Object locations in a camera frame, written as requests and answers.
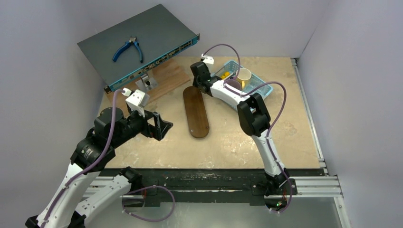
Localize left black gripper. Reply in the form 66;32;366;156
112;104;173;147

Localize light blue plastic basket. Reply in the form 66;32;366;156
211;60;273;99

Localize dark wooden oval tray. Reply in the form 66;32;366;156
183;86;210;139

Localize yellow mug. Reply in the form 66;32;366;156
235;68;252;90

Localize purple translucent cup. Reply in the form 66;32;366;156
226;80;241;91

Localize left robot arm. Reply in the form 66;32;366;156
25;107;173;228

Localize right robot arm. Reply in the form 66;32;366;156
190;61;295;196

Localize yellow toothpaste tube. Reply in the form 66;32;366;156
220;72;230;80

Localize wooden base board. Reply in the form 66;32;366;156
104;59;190;117

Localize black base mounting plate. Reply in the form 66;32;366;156
94;168;326;209

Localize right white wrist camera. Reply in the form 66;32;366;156
201;53;214;65

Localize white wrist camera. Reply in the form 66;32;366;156
201;53;214;65
125;89;150;117

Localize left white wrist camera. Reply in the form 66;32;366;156
125;89;150;117

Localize metal stand bracket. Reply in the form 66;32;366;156
135;70;158;92

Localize lower purple base cable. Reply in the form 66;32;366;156
121;185;176;223

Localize grey network switch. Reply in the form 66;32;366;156
77;4;200;93

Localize blue handled pliers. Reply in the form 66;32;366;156
112;36;144;64

